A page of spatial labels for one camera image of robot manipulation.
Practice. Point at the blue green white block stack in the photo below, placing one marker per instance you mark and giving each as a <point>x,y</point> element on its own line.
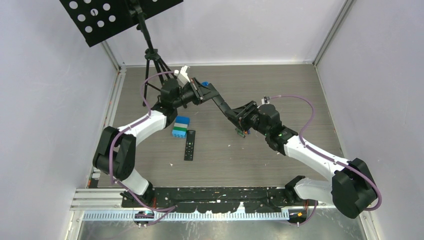
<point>180,127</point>

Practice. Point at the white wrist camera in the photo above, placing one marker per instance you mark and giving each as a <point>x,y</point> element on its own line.
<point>182,74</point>
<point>265,100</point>

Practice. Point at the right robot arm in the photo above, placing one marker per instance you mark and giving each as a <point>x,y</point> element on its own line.
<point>347,184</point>

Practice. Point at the black remote with buttons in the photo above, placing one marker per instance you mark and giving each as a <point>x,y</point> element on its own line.
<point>189,145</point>

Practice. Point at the black remote control back up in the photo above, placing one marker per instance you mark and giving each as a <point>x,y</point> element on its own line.
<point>223,107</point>

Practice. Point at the aluminium frame rail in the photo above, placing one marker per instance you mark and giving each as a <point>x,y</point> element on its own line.
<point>103,204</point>

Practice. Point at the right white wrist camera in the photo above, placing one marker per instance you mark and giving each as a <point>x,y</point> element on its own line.
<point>265,100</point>

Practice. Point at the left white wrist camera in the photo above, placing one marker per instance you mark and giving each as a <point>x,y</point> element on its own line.
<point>182,74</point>

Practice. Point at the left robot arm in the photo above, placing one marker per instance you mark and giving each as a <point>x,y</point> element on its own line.
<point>116,149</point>

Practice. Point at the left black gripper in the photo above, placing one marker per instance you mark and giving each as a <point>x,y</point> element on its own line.
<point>206,93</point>

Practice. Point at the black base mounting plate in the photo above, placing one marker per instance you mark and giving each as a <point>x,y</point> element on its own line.
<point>217,200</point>

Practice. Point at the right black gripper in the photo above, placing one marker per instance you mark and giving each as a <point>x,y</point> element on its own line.
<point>248,109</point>

